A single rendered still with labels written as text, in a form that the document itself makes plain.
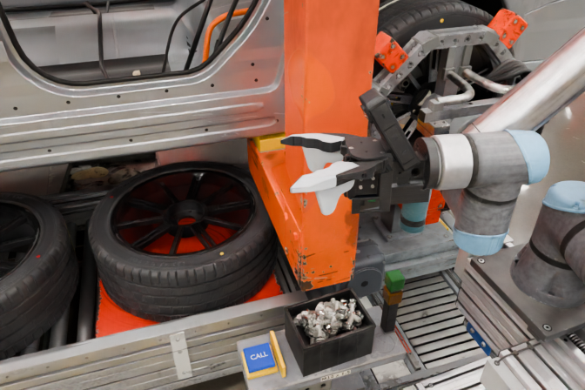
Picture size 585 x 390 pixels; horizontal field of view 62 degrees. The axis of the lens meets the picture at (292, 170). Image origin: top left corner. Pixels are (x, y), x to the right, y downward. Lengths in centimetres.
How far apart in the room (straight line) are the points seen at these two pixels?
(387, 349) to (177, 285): 65
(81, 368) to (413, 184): 120
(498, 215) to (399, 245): 134
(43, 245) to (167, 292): 45
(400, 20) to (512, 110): 80
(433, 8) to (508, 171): 98
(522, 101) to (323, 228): 65
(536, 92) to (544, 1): 123
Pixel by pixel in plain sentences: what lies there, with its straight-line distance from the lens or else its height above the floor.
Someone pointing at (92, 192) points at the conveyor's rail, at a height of 39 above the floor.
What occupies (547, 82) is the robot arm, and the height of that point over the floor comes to 128.
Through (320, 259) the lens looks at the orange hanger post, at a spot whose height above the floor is 63.
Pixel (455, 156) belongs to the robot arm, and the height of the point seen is 124.
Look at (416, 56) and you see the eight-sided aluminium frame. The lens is 151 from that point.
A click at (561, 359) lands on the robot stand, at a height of 75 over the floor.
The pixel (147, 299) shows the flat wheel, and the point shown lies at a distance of 165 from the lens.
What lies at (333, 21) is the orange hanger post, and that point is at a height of 128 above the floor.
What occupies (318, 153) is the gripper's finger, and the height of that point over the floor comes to 120.
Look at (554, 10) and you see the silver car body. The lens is 209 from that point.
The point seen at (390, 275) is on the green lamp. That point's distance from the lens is 130.
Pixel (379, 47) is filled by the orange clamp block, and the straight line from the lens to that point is 146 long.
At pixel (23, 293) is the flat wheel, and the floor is 47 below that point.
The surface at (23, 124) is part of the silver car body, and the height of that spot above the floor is 90.
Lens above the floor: 157
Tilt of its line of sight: 33 degrees down
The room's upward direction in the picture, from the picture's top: straight up
